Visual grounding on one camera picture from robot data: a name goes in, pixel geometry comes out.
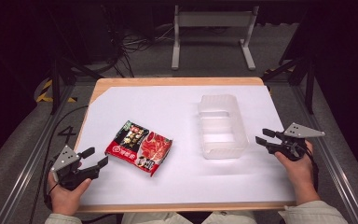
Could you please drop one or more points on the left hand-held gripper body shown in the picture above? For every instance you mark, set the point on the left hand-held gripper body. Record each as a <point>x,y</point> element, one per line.
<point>64,160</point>

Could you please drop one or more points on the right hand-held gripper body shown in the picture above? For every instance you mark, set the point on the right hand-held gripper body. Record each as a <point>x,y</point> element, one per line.
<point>298,132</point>

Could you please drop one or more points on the red black instant noodle packet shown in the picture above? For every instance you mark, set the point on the red black instant noodle packet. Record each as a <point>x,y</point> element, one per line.
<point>140,147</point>

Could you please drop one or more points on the clear plastic container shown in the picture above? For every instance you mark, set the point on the clear plastic container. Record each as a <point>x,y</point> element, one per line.
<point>222,130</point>

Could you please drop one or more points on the person's left hand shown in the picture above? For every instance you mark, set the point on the person's left hand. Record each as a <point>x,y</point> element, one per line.
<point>64,200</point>

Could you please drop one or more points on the person's right hand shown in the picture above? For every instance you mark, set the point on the person's right hand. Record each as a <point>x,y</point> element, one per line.
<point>303,177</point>

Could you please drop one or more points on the black metal stand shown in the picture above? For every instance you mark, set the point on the black metal stand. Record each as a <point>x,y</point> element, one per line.
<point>55,87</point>
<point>309,84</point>

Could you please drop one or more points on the person's lap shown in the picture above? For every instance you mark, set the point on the person's lap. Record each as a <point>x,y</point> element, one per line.
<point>155,218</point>

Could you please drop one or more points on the white paper sheet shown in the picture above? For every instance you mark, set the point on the white paper sheet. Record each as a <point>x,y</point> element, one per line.
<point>180,183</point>

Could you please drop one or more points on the white metal stand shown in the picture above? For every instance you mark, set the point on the white metal stand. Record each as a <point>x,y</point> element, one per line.
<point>214,19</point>

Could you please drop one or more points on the aluminium rail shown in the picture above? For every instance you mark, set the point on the aluminium rail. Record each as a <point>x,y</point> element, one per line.
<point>28,174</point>
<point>338,174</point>

